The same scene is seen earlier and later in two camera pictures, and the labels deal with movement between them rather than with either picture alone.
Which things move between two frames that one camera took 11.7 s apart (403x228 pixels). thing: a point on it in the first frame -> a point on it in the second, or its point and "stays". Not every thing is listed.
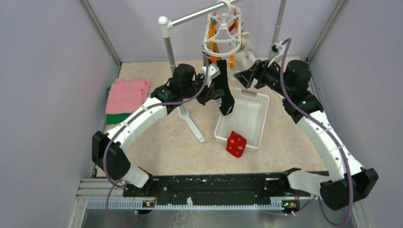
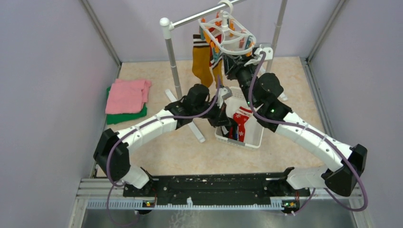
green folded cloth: [111, 118] stays
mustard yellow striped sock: [213, 45] -> [201, 61]
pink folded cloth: [124, 96] stays
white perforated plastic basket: [248, 117] stays
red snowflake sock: [236, 144] -> [241, 117]
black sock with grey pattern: [223, 97] -> [230, 131]
